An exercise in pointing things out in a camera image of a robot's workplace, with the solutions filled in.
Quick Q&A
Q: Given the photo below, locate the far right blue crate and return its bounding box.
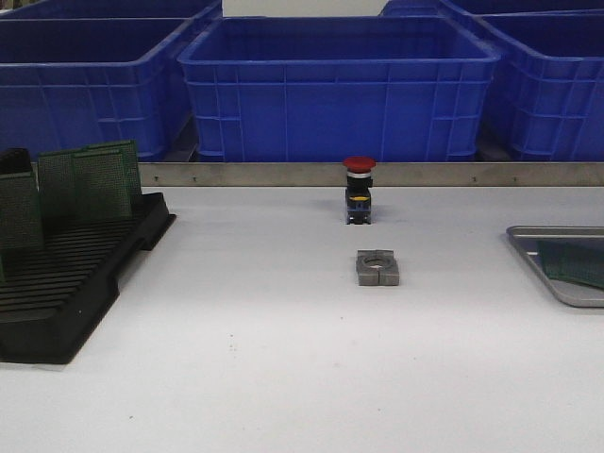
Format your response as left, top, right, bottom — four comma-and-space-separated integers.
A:
380, 0, 603, 25

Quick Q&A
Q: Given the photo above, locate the left blue plastic crate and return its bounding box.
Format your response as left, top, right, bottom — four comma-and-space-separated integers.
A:
1, 18, 193, 161

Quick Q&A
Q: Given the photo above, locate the rear right green board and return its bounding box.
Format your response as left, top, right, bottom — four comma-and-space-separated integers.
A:
86, 140, 142, 207

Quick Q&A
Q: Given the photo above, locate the silver metal tray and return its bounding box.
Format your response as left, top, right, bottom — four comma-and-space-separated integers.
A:
507, 226, 603, 309

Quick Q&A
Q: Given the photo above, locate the centre blue plastic crate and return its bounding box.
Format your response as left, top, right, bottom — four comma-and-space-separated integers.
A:
178, 16, 498, 162

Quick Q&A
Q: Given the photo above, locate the blue plastic crate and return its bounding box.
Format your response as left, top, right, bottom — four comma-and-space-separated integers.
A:
1, 18, 193, 161
178, 16, 498, 162
475, 13, 603, 161

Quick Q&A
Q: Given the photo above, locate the black slotted board rack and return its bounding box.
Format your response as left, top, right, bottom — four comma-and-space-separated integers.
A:
0, 146, 177, 366

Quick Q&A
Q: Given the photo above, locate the grey square mounting block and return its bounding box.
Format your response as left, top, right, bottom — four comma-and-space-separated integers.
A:
356, 249, 400, 287

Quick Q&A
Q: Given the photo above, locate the right blue plastic crate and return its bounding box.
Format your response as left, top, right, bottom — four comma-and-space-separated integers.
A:
475, 13, 603, 161

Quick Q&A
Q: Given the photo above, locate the red emergency stop button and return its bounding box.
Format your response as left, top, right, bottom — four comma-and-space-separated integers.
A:
343, 156, 377, 225

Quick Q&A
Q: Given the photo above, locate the metal table edge rail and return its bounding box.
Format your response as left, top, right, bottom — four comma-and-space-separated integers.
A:
139, 162, 603, 188

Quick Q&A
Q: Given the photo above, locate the far left blue crate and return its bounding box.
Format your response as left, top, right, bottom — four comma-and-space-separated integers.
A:
1, 0, 223, 29

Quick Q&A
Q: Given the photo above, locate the green circuit board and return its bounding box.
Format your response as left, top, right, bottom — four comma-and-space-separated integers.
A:
1, 171, 44, 252
537, 240, 603, 278
72, 150, 132, 222
549, 269, 603, 289

